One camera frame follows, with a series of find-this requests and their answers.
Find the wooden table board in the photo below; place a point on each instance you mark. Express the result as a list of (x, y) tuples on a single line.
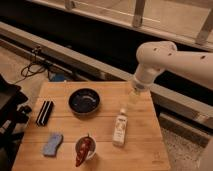
[(144, 149)]

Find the blue object on floor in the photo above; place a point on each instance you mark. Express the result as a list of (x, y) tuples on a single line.
[(57, 78)]

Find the dark blue bowl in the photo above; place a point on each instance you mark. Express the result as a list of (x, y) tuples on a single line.
[(84, 101)]

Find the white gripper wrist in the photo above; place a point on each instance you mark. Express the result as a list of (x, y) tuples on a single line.
[(142, 80)]

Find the clear labelled plastic bottle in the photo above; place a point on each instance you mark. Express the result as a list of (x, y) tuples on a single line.
[(120, 128)]

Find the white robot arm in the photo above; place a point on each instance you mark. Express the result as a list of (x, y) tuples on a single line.
[(156, 57)]

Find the grey metal rail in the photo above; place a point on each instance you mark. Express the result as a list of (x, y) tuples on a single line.
[(164, 97)]

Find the red chili pepper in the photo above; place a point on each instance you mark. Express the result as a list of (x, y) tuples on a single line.
[(83, 149)]

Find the blue sponge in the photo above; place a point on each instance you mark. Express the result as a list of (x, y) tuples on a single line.
[(52, 145)]

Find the black white striped block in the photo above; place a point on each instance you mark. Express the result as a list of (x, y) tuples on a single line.
[(44, 113)]

